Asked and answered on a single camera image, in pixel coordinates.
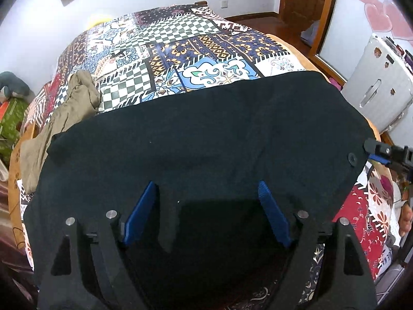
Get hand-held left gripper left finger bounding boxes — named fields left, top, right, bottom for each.
left=38, top=181, right=160, bottom=310

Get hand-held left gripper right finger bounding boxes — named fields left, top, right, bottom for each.
left=258, top=181, right=378, bottom=310

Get black pants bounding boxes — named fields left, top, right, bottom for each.
left=24, top=70, right=375, bottom=310

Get person's right hand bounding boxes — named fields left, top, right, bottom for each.
left=398, top=206, right=413, bottom=237

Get white plastic storage cabinet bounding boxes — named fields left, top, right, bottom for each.
left=340, top=32, right=413, bottom=135

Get khaki garment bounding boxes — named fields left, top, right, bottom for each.
left=19, top=70, right=101, bottom=195

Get purple bag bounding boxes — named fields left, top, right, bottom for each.
left=300, top=20, right=321, bottom=48

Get white sliding wardrobe door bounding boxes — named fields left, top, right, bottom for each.
left=318, top=0, right=413, bottom=85

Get green patterned bag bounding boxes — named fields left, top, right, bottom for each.
left=0, top=98, right=32, bottom=166

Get brown wooden door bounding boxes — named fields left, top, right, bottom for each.
left=279, top=0, right=338, bottom=41

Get patchwork printed blanket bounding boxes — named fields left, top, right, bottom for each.
left=18, top=3, right=405, bottom=310

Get grey plush toy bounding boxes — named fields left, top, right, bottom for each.
left=0, top=71, right=36, bottom=99

